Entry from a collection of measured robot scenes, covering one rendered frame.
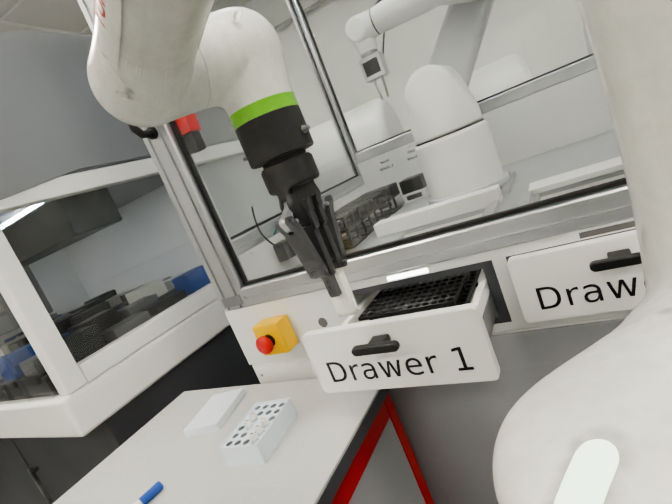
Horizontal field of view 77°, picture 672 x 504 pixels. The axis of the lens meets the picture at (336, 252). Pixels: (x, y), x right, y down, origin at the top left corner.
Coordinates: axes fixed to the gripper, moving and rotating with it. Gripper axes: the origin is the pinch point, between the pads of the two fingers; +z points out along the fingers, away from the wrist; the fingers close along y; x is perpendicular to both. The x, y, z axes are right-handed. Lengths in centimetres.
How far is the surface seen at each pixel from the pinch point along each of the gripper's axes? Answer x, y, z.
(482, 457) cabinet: 4.0, -17.5, 45.4
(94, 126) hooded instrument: -77, -33, -52
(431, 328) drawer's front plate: 10.8, -1.1, 8.3
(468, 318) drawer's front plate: 16.2, -1.1, 7.7
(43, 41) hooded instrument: -77, -31, -76
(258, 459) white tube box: -21.6, 9.0, 21.9
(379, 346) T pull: 4.2, 2.5, 8.1
